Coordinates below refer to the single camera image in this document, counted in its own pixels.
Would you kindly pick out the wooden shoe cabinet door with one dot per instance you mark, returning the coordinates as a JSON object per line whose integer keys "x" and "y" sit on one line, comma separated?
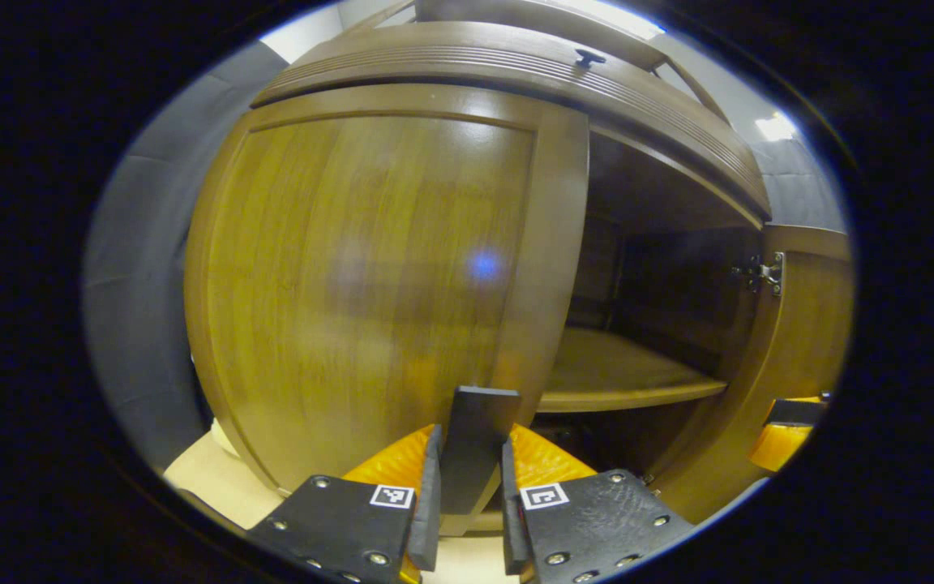
{"x": 353, "y": 268}
{"x": 807, "y": 341}

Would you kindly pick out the pale yellow plush toy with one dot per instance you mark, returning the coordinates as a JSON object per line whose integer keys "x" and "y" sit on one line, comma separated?
{"x": 224, "y": 438}

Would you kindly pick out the wooden ribbed drawer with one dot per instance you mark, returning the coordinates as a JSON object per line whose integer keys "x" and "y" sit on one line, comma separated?
{"x": 475, "y": 61}

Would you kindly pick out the small ceiling light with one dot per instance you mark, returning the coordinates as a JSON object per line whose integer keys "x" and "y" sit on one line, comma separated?
{"x": 775, "y": 127}

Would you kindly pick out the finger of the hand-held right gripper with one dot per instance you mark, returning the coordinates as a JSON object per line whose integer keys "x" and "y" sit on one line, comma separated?
{"x": 783, "y": 442}

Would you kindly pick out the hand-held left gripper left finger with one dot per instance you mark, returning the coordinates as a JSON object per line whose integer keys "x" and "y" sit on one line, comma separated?
{"x": 426, "y": 503}

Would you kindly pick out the wooden double-door shoe cabinet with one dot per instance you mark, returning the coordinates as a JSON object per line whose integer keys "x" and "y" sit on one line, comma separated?
{"x": 661, "y": 300}

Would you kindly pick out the black drawer knob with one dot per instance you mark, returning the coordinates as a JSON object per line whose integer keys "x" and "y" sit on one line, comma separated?
{"x": 589, "y": 57}

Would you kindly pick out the metal door hinge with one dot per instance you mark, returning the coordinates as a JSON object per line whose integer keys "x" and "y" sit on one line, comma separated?
{"x": 763, "y": 273}

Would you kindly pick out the large ceiling light panel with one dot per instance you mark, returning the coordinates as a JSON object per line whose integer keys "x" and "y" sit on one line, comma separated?
{"x": 621, "y": 20}

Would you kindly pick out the wooden inner shelf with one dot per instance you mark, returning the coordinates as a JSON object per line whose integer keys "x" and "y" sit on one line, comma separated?
{"x": 621, "y": 373}

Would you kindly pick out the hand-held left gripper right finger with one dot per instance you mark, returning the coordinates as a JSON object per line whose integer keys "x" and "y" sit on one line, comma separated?
{"x": 513, "y": 519}

